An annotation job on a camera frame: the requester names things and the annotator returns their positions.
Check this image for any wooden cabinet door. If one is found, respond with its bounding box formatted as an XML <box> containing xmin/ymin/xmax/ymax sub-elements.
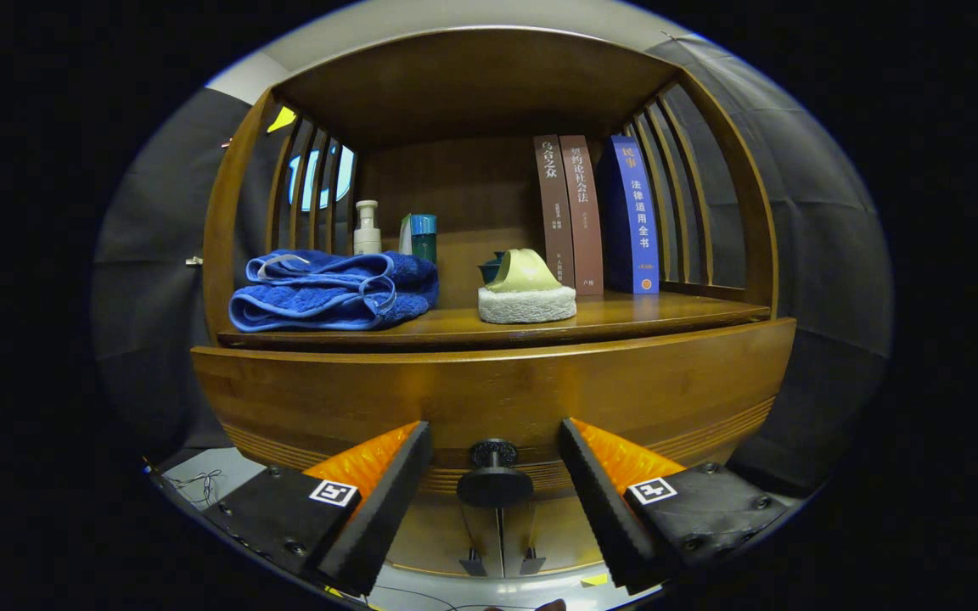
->
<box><xmin>502</xmin><ymin>495</ymin><xmax>596</xmax><ymax>578</ymax></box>
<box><xmin>408</xmin><ymin>495</ymin><xmax>503</xmax><ymax>578</ymax></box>

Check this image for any folded blue towel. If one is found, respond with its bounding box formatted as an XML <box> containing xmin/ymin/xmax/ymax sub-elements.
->
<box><xmin>228</xmin><ymin>249</ymin><xmax>440</xmax><ymax>333</ymax></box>

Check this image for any blue book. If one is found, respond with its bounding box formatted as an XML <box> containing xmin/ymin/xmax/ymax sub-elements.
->
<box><xmin>598</xmin><ymin>135</ymin><xmax>660</xmax><ymax>295</ymax></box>

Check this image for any wooden cabinet countertop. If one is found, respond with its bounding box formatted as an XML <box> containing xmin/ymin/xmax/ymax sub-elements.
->
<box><xmin>217</xmin><ymin>290</ymin><xmax>772</xmax><ymax>350</ymax></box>

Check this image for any wooden cabinet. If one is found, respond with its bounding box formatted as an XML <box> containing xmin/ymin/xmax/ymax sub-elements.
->
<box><xmin>190</xmin><ymin>25</ymin><xmax>797</xmax><ymax>580</ymax></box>

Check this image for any white pump bottle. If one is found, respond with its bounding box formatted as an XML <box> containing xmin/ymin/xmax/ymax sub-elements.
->
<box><xmin>353</xmin><ymin>200</ymin><xmax>382</xmax><ymax>255</ymax></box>

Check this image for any wooden drawer with black knob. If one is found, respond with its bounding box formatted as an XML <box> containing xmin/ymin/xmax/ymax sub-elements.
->
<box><xmin>190</xmin><ymin>318</ymin><xmax>797</xmax><ymax>510</ymax></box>

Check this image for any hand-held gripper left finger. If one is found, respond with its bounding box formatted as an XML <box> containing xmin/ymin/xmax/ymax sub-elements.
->
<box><xmin>200</xmin><ymin>420</ymin><xmax>433</xmax><ymax>597</ymax></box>

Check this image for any green scrub brush white sponge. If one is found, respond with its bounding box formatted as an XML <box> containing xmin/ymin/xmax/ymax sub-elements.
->
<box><xmin>478</xmin><ymin>249</ymin><xmax>578</xmax><ymax>325</ymax></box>

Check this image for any brown book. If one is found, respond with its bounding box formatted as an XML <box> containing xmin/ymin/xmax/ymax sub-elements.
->
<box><xmin>533</xmin><ymin>134</ymin><xmax>576</xmax><ymax>288</ymax></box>
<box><xmin>559</xmin><ymin>135</ymin><xmax>604</xmax><ymax>297</ymax></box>

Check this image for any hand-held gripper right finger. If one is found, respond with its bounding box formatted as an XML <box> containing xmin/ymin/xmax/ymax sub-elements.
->
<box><xmin>559</xmin><ymin>418</ymin><xmax>795</xmax><ymax>595</ymax></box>

